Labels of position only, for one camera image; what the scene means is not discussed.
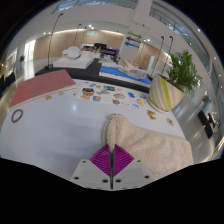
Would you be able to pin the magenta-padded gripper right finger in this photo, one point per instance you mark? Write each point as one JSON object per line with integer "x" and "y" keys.
{"x": 131, "y": 173}

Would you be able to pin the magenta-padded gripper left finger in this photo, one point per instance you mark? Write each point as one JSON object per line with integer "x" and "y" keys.
{"x": 91, "y": 173}

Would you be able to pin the beige towel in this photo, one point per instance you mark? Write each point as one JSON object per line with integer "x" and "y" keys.
{"x": 150, "y": 146}

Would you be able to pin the small orange wooden figure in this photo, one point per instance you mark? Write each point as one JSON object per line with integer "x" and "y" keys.
{"x": 151, "y": 115}

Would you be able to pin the round orange wooden token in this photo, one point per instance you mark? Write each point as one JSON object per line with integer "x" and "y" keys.
{"x": 170, "y": 121}

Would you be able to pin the white sticker sheet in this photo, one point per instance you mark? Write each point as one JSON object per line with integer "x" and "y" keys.
{"x": 106, "y": 94}

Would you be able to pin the palm plant in striped pot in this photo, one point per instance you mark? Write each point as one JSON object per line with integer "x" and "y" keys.
{"x": 161, "y": 95}

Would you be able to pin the small flat wooden piece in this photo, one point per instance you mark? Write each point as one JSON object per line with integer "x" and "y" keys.
{"x": 48, "y": 97}

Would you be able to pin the group of black chairs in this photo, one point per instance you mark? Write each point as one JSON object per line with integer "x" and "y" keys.
{"x": 6, "y": 81}
{"x": 208, "y": 125}

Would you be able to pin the pink flat board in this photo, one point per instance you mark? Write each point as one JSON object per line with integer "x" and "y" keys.
{"x": 40, "y": 86}

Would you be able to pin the signboard with coloured arrows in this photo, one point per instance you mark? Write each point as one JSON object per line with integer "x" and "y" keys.
{"x": 131, "y": 51}

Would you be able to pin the black piano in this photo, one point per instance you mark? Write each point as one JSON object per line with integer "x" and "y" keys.
{"x": 100, "y": 45}

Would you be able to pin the small potted plant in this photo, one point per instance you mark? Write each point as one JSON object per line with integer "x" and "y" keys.
{"x": 21, "y": 59}

